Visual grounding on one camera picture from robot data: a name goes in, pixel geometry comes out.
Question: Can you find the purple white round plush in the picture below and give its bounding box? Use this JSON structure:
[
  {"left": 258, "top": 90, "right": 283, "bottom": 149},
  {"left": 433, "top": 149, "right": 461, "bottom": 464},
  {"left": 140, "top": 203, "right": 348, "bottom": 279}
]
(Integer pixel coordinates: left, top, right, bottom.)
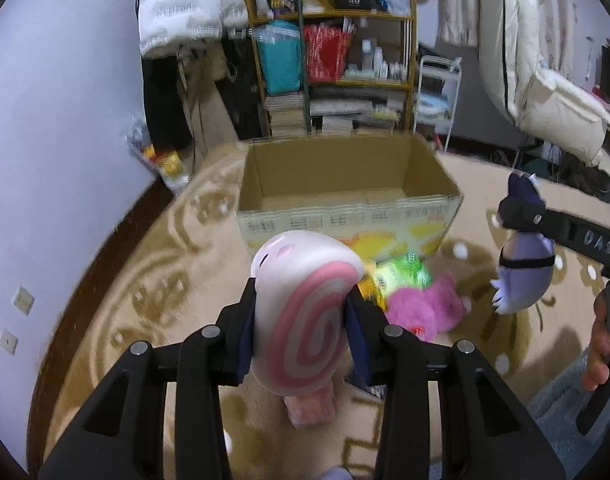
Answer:
[{"left": 490, "top": 174, "right": 555, "bottom": 315}]

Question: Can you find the pink swirl roll plush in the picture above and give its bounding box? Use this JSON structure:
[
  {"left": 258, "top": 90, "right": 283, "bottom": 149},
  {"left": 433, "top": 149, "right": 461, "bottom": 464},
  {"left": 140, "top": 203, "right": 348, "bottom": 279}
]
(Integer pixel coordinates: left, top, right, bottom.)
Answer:
[{"left": 251, "top": 230, "right": 363, "bottom": 396}]

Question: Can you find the yellow duck plush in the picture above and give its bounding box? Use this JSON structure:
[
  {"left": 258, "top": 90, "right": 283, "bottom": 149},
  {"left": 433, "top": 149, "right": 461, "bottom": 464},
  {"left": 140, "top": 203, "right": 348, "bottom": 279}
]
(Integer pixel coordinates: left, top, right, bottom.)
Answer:
[{"left": 357, "top": 260, "right": 386, "bottom": 312}]

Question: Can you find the person's right hand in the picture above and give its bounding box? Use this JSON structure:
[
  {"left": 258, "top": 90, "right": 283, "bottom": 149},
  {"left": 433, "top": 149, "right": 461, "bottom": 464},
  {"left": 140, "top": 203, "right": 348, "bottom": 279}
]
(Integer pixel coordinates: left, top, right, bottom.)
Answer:
[{"left": 582, "top": 290, "right": 610, "bottom": 392}]

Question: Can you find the pink fluffy plush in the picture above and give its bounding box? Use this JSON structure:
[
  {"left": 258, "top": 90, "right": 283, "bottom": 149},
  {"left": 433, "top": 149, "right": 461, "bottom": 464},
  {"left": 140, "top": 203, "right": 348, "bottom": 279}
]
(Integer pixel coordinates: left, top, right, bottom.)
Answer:
[{"left": 385, "top": 274, "right": 472, "bottom": 342}]

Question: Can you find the beige patterned round rug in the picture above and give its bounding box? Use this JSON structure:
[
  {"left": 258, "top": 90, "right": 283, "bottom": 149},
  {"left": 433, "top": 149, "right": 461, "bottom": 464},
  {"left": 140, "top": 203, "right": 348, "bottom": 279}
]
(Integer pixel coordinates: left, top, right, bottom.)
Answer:
[{"left": 46, "top": 146, "right": 605, "bottom": 479}]

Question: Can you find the pink towel in plastic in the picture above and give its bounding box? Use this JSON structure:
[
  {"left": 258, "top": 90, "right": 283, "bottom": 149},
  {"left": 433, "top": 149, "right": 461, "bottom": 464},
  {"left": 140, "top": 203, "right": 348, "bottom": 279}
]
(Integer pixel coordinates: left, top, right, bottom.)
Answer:
[{"left": 283, "top": 382, "right": 337, "bottom": 428}]

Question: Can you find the green snack packet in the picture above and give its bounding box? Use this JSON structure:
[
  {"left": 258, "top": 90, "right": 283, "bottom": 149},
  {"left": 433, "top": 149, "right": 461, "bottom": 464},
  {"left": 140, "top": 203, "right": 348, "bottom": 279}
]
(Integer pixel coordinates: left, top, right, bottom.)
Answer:
[{"left": 372, "top": 252, "right": 433, "bottom": 297}]

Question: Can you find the open cardboard box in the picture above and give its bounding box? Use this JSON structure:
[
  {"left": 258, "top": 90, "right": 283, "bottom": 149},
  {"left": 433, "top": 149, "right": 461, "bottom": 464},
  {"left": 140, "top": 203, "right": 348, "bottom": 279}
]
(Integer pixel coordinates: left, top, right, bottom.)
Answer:
[{"left": 237, "top": 134, "right": 462, "bottom": 261}]

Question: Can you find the white rolling cart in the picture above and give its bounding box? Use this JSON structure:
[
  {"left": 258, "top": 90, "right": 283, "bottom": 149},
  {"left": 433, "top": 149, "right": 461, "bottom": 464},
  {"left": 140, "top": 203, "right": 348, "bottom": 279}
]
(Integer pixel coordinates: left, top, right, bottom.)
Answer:
[{"left": 412, "top": 55, "right": 462, "bottom": 151}]

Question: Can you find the plastic bag of toys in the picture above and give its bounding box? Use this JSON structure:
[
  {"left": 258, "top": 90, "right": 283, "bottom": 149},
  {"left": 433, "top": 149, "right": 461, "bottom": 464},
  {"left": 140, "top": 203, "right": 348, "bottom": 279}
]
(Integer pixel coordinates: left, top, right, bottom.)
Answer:
[{"left": 123, "top": 117, "right": 190, "bottom": 195}]

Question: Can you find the wooden bookshelf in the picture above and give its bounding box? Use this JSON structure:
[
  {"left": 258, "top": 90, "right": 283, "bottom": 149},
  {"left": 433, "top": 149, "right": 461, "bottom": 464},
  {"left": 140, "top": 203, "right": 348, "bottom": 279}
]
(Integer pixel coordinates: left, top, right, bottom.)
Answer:
[{"left": 244, "top": 0, "right": 418, "bottom": 136}]

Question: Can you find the red patterned bag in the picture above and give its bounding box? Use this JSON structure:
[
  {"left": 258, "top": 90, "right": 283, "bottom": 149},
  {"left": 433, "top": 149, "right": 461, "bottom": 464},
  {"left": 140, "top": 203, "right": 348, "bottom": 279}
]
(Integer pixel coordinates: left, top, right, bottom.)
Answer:
[{"left": 304, "top": 25, "right": 353, "bottom": 82}]

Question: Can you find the stack of books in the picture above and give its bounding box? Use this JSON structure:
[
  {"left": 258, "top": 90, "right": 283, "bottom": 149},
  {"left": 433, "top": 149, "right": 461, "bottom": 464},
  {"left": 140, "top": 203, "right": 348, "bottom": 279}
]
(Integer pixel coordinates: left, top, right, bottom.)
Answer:
[{"left": 264, "top": 91, "right": 307, "bottom": 138}]

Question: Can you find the teal storage bag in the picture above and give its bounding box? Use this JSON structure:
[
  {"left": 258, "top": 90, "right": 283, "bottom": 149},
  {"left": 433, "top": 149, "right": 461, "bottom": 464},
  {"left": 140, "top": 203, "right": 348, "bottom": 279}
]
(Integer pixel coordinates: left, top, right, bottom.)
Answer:
[{"left": 254, "top": 20, "right": 303, "bottom": 96}]

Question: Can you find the white puffer jacket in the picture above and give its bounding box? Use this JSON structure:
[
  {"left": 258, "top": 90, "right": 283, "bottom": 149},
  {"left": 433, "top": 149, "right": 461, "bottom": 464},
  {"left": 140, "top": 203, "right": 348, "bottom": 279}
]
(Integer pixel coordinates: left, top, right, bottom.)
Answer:
[{"left": 137, "top": 0, "right": 249, "bottom": 58}]

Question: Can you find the lower wall socket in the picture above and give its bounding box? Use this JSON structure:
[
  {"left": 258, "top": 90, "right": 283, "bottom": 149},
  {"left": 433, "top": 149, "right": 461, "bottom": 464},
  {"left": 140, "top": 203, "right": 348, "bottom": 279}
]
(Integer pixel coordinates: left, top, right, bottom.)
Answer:
[{"left": 0, "top": 328, "right": 19, "bottom": 356}]

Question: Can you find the wall socket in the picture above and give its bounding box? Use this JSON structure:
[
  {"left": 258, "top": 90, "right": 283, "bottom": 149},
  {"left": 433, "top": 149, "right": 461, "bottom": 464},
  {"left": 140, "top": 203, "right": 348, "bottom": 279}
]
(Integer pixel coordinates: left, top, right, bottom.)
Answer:
[
  {"left": 0, "top": 328, "right": 19, "bottom": 356},
  {"left": 12, "top": 286, "right": 35, "bottom": 315}
]

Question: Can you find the upper wall socket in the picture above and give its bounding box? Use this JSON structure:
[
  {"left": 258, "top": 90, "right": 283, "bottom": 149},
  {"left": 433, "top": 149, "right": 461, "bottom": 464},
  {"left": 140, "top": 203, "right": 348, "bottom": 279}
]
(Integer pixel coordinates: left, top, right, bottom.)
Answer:
[{"left": 12, "top": 286, "right": 35, "bottom": 315}]

